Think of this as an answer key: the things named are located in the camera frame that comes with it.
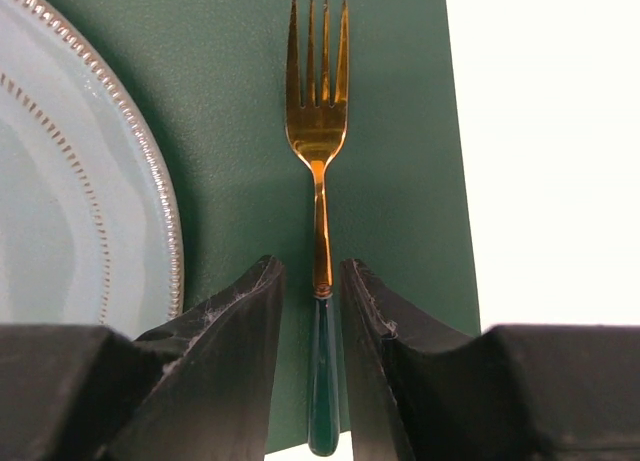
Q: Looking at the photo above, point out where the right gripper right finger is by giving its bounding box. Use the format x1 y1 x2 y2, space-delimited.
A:
340 259 639 460

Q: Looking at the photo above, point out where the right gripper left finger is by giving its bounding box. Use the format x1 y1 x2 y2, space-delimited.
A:
1 256 285 460

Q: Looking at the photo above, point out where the teal round plate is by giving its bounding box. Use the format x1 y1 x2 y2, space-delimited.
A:
1 0 184 337

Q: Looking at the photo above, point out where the gold fork green handle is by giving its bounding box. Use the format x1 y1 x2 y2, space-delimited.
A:
285 0 350 457

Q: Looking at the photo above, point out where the dark green placemat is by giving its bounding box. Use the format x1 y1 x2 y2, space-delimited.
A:
47 0 480 452

